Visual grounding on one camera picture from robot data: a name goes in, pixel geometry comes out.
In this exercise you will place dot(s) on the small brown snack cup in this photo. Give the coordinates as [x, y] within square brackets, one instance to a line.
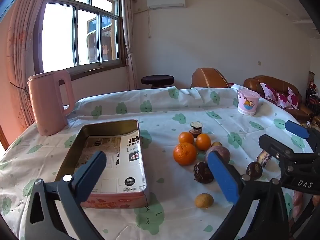
[263, 158]

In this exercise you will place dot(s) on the person's right hand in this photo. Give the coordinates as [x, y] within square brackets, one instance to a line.
[297, 202]

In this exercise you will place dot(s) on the beige curtain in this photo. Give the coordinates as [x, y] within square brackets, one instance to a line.
[128, 42]

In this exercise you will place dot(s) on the dark round stool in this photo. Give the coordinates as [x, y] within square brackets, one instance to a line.
[157, 80]

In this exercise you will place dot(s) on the large passion fruit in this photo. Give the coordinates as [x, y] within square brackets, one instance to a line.
[222, 152]

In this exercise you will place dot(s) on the small brown passion fruit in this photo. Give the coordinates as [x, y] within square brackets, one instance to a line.
[217, 144]

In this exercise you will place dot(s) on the pink cartoon cup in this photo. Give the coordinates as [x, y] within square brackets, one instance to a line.
[247, 102]

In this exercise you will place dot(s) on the pink electric kettle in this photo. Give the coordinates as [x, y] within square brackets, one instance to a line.
[47, 105]

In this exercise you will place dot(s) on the pink metal tin box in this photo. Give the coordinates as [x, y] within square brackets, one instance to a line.
[112, 201]

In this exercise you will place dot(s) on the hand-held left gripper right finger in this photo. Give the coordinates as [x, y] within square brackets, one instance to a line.
[223, 180]

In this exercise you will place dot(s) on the printed paper sheet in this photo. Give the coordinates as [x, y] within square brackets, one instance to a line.
[125, 160]

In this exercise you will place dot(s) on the brown-framed window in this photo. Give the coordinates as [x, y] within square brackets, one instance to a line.
[80, 35]

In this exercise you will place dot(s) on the brown leather armchair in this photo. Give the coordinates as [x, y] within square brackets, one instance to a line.
[208, 77]

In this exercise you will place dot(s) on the dark wrinkled passion fruit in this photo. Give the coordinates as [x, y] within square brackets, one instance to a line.
[254, 170]
[202, 173]

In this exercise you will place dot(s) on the brown leather sofa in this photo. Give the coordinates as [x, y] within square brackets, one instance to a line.
[252, 82]

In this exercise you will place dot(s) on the floral pink pillow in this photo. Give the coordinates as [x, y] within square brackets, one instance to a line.
[282, 98]
[294, 98]
[268, 92]

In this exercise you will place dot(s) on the white cloud-print tablecloth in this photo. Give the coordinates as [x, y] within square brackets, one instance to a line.
[175, 110]

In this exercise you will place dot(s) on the oat-topped snack cup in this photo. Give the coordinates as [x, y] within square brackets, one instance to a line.
[196, 127]

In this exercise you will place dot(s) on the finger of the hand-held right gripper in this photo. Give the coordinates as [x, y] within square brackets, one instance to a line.
[297, 129]
[275, 148]

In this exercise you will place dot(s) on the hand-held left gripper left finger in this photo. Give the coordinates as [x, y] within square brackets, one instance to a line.
[91, 177]

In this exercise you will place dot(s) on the small yellow citrus fruit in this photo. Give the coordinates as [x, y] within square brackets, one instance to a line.
[204, 200]

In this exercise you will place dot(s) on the white air conditioner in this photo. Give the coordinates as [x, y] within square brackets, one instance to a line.
[166, 1]

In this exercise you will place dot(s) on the pink window sticker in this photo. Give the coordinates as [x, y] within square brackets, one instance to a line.
[106, 51]

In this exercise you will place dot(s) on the dark cluttered shelf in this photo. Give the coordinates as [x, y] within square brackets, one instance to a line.
[312, 90]

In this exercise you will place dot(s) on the pink floral curtain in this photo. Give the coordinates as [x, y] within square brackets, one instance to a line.
[17, 62]

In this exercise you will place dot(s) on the small smooth orange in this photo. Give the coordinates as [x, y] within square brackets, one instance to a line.
[186, 138]
[203, 141]

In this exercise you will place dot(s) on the large rough orange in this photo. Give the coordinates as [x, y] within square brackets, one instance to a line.
[184, 154]

